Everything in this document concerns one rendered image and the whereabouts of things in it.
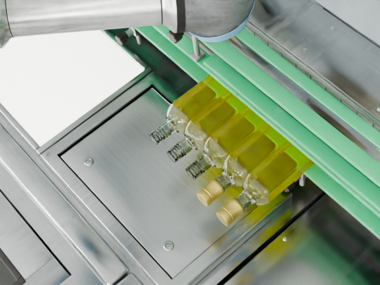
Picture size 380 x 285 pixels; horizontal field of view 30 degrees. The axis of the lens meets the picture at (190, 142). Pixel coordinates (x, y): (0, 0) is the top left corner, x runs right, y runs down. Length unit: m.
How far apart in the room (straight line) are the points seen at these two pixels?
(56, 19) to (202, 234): 0.58
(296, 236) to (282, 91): 0.34
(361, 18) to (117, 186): 0.62
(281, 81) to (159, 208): 0.39
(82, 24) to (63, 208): 0.56
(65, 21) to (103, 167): 0.55
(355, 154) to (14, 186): 0.79
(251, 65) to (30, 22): 0.45
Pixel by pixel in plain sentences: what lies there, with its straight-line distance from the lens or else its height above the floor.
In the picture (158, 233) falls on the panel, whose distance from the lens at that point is 1.49.
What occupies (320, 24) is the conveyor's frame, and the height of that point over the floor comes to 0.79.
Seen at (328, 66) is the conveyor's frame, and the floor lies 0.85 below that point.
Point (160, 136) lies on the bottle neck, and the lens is 1.44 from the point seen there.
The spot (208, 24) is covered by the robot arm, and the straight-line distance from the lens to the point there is 1.13.
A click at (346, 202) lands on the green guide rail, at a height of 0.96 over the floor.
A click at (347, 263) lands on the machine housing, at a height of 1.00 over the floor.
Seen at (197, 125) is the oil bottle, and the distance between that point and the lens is 1.43.
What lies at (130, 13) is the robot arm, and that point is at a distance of 1.12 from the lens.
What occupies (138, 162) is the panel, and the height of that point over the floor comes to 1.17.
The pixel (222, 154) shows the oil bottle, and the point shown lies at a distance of 1.39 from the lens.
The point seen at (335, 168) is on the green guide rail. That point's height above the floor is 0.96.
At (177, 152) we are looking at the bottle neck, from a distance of 1.42.
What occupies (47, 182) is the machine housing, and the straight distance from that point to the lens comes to 1.61.
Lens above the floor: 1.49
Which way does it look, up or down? 16 degrees down
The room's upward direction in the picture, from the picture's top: 128 degrees counter-clockwise
